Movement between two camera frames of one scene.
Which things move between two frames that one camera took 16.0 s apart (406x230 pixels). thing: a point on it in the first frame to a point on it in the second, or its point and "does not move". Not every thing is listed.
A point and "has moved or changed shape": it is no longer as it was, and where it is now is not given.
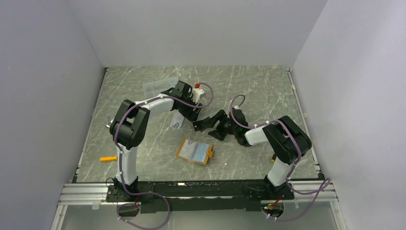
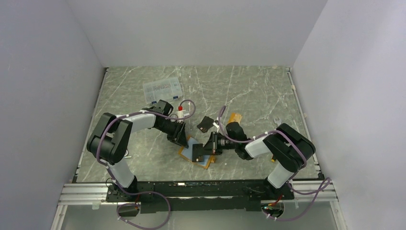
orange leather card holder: x=192 y=150 has moved or changed shape
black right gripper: x=218 y=133 to x=211 y=147
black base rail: x=201 y=196 does not move
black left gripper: x=191 y=115 to x=178 y=136
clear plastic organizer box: x=157 y=87 does not move
